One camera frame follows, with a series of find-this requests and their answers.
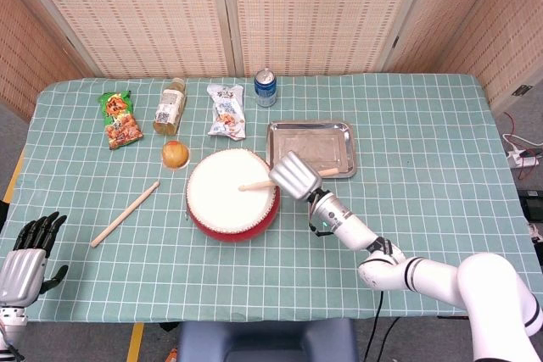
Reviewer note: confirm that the silver right hand, orange fingertips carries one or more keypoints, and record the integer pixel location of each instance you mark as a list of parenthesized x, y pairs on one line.
[(295, 177)]

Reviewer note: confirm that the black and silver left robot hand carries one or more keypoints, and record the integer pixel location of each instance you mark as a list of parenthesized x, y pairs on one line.
[(21, 275)]

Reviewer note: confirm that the wooden drumstick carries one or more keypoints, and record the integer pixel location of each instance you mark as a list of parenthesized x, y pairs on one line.
[(125, 214), (256, 186)]

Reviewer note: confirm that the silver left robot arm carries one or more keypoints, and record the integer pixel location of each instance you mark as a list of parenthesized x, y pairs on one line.
[(10, 324)]

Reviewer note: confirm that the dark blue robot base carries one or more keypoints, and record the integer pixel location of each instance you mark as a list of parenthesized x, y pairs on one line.
[(267, 341)]

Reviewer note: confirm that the stainless steel tray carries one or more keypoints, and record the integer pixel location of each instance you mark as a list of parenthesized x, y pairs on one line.
[(314, 141)]

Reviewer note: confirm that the red drum with white head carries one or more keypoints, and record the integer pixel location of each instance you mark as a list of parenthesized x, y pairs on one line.
[(220, 205)]

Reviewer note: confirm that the blue soda can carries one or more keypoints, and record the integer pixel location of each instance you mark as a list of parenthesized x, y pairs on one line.
[(265, 90)]

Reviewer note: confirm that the white snack bag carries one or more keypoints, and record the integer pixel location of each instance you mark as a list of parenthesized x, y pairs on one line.
[(227, 114)]

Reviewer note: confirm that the orange fruit jelly cup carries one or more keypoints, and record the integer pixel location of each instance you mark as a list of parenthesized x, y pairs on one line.
[(175, 155)]

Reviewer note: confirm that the green checked tablecloth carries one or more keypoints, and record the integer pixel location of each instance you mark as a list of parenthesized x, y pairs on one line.
[(424, 167)]

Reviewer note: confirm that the yellow tea bottle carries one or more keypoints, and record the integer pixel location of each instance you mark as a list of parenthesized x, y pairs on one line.
[(169, 107)]

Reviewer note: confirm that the bamboo folding screen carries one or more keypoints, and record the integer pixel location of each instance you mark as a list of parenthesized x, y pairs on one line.
[(318, 14)]

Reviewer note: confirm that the green snack bag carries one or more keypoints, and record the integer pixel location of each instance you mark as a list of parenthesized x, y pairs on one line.
[(121, 122)]

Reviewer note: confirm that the white power strip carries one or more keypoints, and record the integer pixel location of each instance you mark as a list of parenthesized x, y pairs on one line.
[(519, 158)]

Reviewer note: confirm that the black box device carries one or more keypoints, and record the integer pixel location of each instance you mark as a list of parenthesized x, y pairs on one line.
[(532, 205)]

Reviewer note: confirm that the metal screen hinge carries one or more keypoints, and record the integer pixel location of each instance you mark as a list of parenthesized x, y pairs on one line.
[(521, 90)]

